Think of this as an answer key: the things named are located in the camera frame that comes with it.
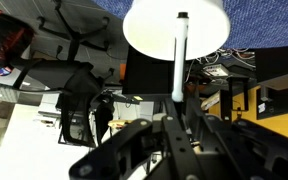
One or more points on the black and red backpack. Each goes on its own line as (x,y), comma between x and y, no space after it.
(4,40)

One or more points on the white marker with black cap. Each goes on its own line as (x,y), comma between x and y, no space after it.
(180,60)

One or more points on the black mesh office chair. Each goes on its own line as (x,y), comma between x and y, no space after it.
(74,80)

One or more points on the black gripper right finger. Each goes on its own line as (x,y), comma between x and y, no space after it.
(244,153)

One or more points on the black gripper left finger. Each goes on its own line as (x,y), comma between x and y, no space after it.
(144,153)

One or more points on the white power strip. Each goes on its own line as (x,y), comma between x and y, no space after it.
(215,70)

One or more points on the blue table cloth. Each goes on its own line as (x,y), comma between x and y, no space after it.
(264,23)

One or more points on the white paper cup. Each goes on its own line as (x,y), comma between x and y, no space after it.
(150,30)

